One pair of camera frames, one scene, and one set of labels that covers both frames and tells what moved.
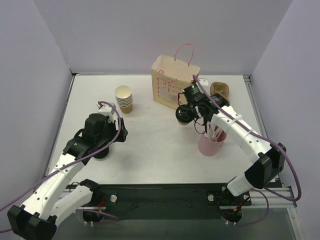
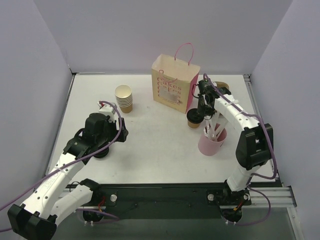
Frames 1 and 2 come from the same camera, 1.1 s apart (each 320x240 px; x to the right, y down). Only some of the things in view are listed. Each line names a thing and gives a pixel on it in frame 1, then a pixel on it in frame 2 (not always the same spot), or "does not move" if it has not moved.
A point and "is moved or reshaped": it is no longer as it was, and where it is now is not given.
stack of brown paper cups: [123, 94] does not move
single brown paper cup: [183, 123] -> [193, 126]
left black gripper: [122, 131] does not move
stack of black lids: [102, 155] does not move
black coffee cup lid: [184, 113] is moved or reshaped
